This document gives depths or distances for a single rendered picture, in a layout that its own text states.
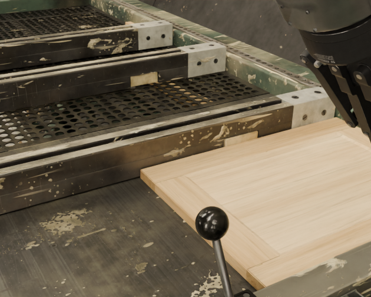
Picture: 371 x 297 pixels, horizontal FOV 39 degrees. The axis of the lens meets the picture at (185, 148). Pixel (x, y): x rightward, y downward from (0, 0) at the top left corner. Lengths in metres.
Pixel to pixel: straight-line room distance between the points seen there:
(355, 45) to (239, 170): 0.58
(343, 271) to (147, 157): 0.41
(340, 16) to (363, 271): 0.41
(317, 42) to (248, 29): 2.50
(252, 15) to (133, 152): 2.08
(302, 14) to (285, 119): 0.73
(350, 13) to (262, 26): 2.46
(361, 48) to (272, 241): 0.43
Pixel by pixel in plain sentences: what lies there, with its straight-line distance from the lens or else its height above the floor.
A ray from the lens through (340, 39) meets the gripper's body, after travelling 0.41.
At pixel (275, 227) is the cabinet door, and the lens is 0.81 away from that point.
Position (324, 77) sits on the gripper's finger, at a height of 1.47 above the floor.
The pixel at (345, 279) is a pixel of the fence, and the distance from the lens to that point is 0.70.
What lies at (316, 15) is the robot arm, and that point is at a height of 1.58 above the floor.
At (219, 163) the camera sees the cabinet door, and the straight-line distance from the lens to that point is 0.97.
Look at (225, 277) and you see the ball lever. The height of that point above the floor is 1.42.
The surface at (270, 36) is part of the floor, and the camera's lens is 2.77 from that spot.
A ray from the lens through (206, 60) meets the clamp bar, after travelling 1.47.
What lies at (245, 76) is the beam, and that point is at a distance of 1.45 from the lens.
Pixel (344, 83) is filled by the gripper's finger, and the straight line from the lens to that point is 0.48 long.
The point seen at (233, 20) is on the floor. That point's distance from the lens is 3.02.
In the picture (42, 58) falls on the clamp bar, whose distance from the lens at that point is 1.59.
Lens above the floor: 1.85
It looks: 39 degrees down
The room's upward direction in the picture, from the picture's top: 70 degrees counter-clockwise
